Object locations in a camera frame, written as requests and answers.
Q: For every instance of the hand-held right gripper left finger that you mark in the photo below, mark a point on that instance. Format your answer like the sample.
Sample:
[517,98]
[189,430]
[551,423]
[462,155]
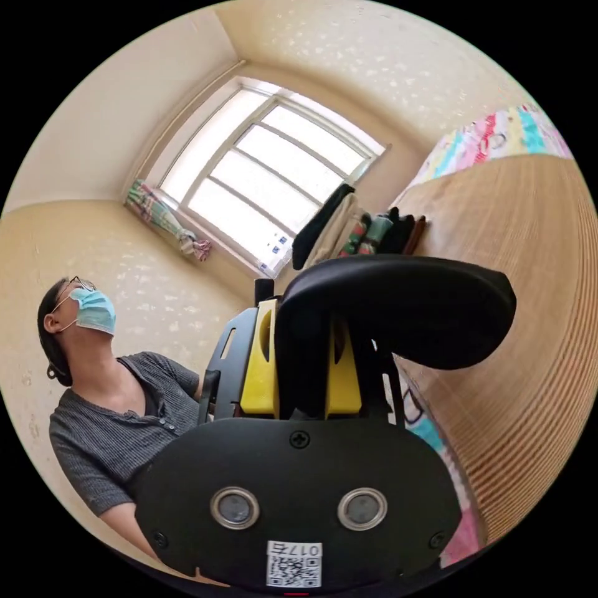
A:
[259,373]

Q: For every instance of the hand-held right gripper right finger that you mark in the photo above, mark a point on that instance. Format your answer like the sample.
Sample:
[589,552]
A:
[343,383]

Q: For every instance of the person's right forearm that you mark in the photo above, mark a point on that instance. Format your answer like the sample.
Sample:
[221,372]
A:
[133,532]

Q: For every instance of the person's body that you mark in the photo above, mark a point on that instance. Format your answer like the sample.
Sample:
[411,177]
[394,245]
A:
[117,420]

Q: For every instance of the pile of clothes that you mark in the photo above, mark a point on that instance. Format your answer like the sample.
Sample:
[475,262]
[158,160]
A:
[327,224]

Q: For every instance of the patterned curtain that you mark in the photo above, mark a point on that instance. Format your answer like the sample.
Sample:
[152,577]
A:
[161,212]

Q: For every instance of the window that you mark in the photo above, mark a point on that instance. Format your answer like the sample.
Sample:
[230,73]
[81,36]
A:
[261,173]

